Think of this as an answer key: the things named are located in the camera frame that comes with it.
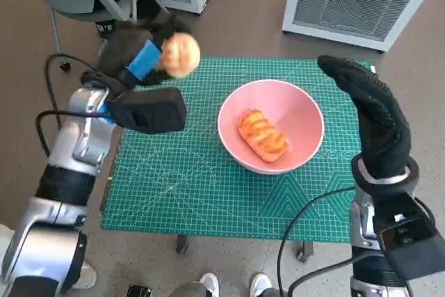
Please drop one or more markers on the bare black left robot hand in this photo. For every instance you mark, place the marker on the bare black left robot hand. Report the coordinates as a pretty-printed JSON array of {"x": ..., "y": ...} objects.
[{"x": 125, "y": 50}]

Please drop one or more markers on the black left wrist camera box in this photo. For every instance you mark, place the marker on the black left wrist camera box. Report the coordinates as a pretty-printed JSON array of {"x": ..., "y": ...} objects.
[{"x": 149, "y": 109}]

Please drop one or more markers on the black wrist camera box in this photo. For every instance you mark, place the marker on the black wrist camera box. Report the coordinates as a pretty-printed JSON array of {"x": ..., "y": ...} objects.
[
  {"x": 413, "y": 258},
  {"x": 149, "y": 109}
]

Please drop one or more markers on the pink bowl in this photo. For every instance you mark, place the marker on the pink bowl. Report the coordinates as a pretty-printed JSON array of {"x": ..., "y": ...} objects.
[{"x": 299, "y": 116}]

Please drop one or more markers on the round toy bread bun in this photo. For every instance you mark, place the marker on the round toy bread bun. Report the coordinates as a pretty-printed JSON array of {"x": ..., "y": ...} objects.
[{"x": 182, "y": 53}]

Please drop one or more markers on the long striped toy bread loaf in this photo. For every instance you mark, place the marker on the long striped toy bread loaf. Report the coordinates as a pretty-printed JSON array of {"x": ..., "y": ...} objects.
[{"x": 264, "y": 137}]

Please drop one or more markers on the grey robot waist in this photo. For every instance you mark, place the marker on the grey robot waist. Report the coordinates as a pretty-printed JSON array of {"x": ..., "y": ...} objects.
[{"x": 187, "y": 290}]

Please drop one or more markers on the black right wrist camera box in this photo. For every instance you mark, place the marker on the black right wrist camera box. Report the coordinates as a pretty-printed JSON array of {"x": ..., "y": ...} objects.
[{"x": 413, "y": 258}]

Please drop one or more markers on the white shoe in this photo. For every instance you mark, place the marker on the white shoe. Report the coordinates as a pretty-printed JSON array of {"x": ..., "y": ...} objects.
[
  {"x": 208, "y": 284},
  {"x": 260, "y": 284}
]

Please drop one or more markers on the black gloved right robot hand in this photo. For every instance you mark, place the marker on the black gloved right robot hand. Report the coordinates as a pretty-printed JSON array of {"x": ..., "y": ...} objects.
[{"x": 382, "y": 126}]

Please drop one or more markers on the black table leg caster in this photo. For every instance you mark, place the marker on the black table leg caster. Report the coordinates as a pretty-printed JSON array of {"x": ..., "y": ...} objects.
[
  {"x": 181, "y": 245},
  {"x": 305, "y": 251}
]

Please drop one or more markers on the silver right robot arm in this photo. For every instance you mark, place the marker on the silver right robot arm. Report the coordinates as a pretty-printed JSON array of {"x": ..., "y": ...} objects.
[{"x": 359, "y": 227}]

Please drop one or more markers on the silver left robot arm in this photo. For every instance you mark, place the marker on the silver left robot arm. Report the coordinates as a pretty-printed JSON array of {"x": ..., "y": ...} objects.
[{"x": 80, "y": 130}]

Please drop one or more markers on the large white vented cabinet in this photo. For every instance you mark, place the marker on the large white vented cabinet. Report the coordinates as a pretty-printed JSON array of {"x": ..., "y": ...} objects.
[{"x": 354, "y": 1}]

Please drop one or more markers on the green cutting mat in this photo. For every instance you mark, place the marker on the green cutting mat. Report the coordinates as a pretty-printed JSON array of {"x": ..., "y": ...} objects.
[{"x": 174, "y": 189}]

